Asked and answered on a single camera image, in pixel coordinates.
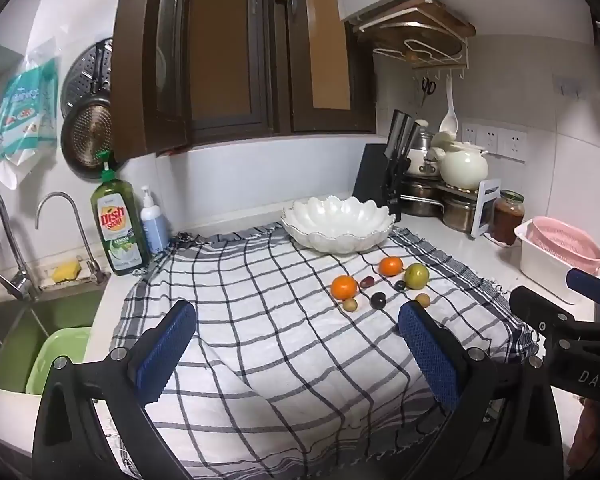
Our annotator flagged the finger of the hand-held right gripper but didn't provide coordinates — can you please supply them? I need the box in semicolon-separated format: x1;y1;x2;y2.
509;285;577;344
566;266;600;312

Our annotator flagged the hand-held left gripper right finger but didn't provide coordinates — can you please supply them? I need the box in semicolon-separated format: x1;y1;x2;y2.
398;301;564;480

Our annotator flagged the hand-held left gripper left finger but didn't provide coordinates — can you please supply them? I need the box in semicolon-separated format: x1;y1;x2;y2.
32;300;197;480

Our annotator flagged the green apple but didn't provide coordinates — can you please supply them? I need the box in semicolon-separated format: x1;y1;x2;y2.
405;262;430;291

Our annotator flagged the white scalloped bowl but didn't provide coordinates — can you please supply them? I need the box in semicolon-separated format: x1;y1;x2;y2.
281;195;397;255

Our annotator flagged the person's right hand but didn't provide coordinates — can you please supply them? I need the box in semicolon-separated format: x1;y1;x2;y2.
567;400;600;469

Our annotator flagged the pink colander in white tub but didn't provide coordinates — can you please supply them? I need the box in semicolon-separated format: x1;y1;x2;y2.
513;222;600;306

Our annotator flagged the checked white cloth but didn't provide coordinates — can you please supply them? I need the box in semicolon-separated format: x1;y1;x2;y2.
112;225;541;480

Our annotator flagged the glass jar of sauce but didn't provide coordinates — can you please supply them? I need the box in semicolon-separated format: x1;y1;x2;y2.
492;190;526;247

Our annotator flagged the green plastic basin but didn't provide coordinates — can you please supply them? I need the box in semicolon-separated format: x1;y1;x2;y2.
25;326;93;396

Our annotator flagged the white corner shelf rack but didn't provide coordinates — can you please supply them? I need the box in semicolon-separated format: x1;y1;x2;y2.
400;175;504;239

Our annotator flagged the white pump soap bottle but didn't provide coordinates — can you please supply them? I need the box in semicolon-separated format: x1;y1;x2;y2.
139;185;171;256

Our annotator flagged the thin gooseneck faucet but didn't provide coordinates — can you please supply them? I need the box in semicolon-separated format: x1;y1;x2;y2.
35;191;107;286

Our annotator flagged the yellow sponge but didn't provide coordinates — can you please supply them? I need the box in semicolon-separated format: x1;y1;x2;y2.
52;260;82;283

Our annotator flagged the green dish soap bottle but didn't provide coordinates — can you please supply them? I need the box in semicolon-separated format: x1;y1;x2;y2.
90;151;151;277

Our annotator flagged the steel sink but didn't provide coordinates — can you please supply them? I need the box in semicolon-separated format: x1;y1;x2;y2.
0;287;106;396

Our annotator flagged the white ceramic pot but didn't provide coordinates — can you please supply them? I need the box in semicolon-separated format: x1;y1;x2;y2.
430;132;490;190

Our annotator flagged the large steel faucet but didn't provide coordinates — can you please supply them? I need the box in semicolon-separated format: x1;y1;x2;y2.
0;182;37;302

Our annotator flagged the black knife block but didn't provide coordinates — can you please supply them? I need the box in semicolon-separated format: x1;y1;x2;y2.
352;143;406;221

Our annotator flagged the white pot with steel lid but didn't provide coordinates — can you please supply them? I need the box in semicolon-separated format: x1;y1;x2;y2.
407;120;443;179

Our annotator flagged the white ladle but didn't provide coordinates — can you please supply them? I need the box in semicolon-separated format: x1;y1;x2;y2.
439;77;459;136

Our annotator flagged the hanging frying pan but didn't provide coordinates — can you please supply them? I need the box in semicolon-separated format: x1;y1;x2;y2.
60;100;115;181

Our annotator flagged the hanging plastic bag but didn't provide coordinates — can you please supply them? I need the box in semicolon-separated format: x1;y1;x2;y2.
0;35;61;191

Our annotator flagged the open brown window sash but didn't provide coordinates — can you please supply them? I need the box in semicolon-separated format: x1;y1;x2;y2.
111;0;192;162

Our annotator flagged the wooden cutting board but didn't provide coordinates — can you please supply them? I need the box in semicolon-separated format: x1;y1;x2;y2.
352;0;476;46

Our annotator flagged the white wall socket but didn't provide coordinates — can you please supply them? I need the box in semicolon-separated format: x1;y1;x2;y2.
461;121;482;153
480;126;500;156
498;129;527;162

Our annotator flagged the steel handled knife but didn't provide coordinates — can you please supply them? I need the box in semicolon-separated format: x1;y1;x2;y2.
397;114;414;159
404;121;424;162
389;109;404;157

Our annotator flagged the white wire hanging rack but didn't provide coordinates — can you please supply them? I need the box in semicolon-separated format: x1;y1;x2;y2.
347;0;476;82

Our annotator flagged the brown window frame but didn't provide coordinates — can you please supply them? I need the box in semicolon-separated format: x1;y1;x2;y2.
180;0;378;147

